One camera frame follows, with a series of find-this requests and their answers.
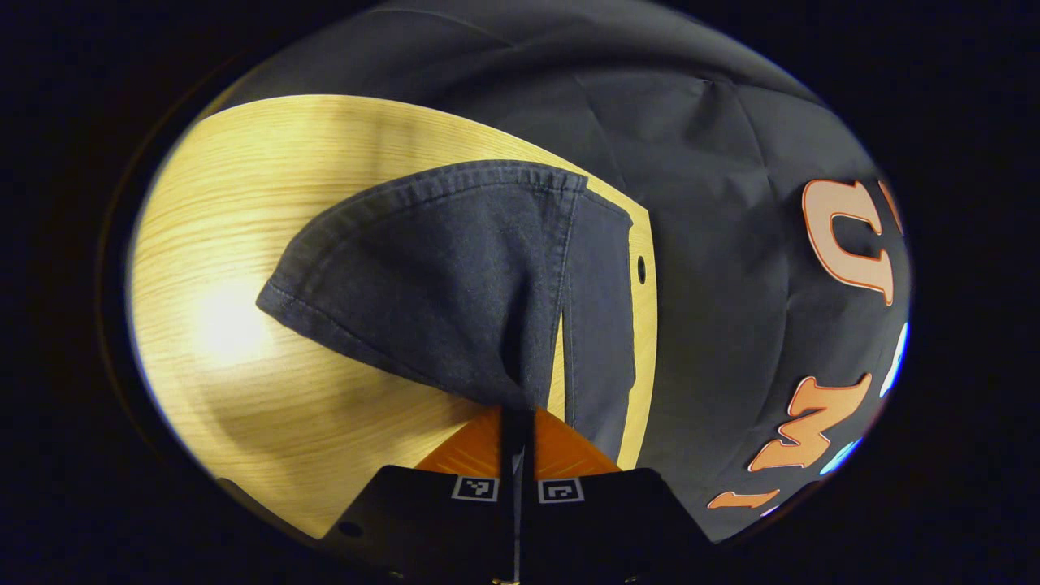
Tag dark blue jeans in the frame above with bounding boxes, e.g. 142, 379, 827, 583
256, 160, 637, 466

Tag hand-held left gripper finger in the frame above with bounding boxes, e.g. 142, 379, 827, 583
520, 406, 716, 585
323, 406, 518, 585

